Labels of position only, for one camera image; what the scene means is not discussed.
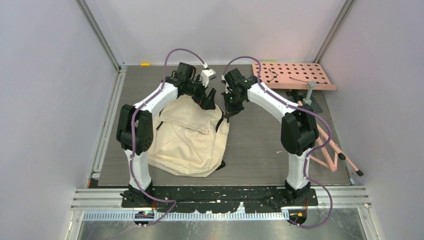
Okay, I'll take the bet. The cream canvas backpack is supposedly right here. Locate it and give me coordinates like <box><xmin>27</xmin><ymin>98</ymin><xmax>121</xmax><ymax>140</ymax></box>
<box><xmin>148</xmin><ymin>95</ymin><xmax>230</xmax><ymax>178</ymax></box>

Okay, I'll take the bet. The pink perforated stand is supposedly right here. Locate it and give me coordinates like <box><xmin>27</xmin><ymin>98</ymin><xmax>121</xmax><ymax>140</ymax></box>
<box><xmin>252</xmin><ymin>62</ymin><xmax>364</xmax><ymax>177</ymax></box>

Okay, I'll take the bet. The grey bracket on stand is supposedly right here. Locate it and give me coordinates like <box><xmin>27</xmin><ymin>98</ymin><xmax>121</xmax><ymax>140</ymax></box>
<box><xmin>302</xmin><ymin>81</ymin><xmax>318</xmax><ymax>106</ymax></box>

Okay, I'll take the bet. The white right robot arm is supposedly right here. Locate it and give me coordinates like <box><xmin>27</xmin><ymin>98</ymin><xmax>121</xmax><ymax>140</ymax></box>
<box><xmin>221</xmin><ymin>68</ymin><xmax>319</xmax><ymax>205</ymax></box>

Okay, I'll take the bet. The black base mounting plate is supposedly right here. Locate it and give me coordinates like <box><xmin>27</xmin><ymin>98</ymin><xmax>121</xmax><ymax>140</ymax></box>
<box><xmin>120</xmin><ymin>185</ymin><xmax>318</xmax><ymax>214</ymax></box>

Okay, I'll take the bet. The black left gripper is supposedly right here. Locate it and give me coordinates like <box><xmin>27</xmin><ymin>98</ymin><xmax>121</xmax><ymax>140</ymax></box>
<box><xmin>185</xmin><ymin>75</ymin><xmax>216</xmax><ymax>110</ymax></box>

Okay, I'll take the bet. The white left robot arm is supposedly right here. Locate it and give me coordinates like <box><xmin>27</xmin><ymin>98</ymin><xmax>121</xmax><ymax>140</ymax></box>
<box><xmin>116</xmin><ymin>62</ymin><xmax>216</xmax><ymax>207</ymax></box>

